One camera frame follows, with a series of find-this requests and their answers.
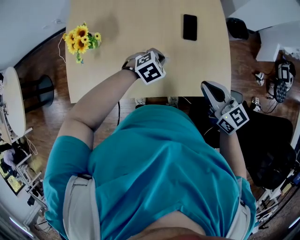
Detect person's right forearm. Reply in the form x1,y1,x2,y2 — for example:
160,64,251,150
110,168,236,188
219,129,248,180

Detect round beige side table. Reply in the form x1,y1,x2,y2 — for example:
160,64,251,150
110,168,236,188
1,67,27,138

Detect person's left forearm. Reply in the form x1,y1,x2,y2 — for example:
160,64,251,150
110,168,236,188
57,68,138,150

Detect grey right shoulder strap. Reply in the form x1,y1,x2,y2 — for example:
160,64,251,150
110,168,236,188
226,177,252,240

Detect white shelf rack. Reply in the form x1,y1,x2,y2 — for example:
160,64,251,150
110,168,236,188
10,127,49,208

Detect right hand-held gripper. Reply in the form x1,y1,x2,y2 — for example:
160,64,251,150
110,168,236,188
201,81,250,136

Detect black smartphone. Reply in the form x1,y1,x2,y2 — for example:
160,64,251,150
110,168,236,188
182,14,198,42

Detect white floor cable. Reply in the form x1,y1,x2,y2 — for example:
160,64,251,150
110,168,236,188
58,35,68,64

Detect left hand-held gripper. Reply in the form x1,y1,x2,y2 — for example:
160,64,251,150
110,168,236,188
135,51,167,85

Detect person's teal shirt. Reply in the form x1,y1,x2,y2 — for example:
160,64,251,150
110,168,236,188
43,104,256,240

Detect white metal rack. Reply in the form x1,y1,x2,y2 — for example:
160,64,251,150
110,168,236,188
254,168,298,229

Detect grey shoulder strap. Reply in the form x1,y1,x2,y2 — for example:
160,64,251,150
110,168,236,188
226,177,252,240
62,173,102,240

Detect black office chair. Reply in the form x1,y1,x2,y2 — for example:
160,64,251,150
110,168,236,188
189,90,297,190

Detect white bin with black bag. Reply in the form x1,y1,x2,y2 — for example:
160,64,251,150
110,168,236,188
226,17,249,40

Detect person's left hand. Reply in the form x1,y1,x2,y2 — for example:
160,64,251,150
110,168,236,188
123,48,150,70

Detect grey left shoulder strap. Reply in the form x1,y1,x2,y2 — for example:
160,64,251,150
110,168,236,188
62,173,102,240

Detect white cabinet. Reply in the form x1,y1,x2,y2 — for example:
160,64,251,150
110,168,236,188
228,0,300,63

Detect black wristband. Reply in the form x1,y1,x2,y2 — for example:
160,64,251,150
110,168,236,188
121,60,141,79

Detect black and white bag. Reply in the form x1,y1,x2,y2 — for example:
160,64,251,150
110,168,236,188
273,61,296,104

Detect black round table base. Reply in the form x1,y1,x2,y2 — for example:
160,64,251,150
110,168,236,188
20,75,55,111

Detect potted yellow sunflowers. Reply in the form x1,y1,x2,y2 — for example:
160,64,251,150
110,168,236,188
62,22,102,65

